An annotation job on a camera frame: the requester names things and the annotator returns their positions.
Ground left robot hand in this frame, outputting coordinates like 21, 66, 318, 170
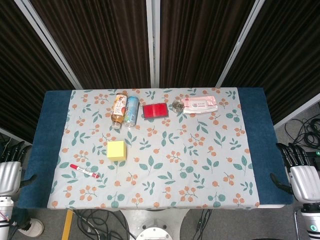
0, 141, 38, 196

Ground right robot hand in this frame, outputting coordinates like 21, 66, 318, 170
269, 142, 320, 203

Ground red marker pen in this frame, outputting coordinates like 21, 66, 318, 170
69, 163, 100, 179

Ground yellow sticky note block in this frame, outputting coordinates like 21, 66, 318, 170
106, 140, 127, 162

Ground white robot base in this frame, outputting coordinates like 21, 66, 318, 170
119, 208, 191, 240

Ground blue table mat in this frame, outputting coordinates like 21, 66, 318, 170
16, 87, 295, 210

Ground white sneaker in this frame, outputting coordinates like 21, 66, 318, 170
17, 218, 45, 238

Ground orange tea bottle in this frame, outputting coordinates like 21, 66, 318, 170
110, 92, 128, 130

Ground pink wet wipes pack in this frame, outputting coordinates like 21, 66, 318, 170
180, 95, 219, 115

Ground light blue drink can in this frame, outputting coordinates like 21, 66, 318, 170
123, 95, 140, 128

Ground floral tablecloth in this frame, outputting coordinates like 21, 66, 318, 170
47, 87, 261, 210

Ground red ink pad box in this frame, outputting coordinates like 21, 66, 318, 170
142, 102, 170, 120

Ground black cable bundle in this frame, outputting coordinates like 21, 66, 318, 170
284, 103, 320, 151

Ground black floor cables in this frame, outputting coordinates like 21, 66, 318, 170
73, 209, 137, 240

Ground black power strip cable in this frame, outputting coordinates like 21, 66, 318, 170
191, 208, 213, 240

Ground white partition frame post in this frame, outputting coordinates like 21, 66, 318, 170
145, 0, 161, 89
13, 0, 83, 90
215, 0, 266, 88

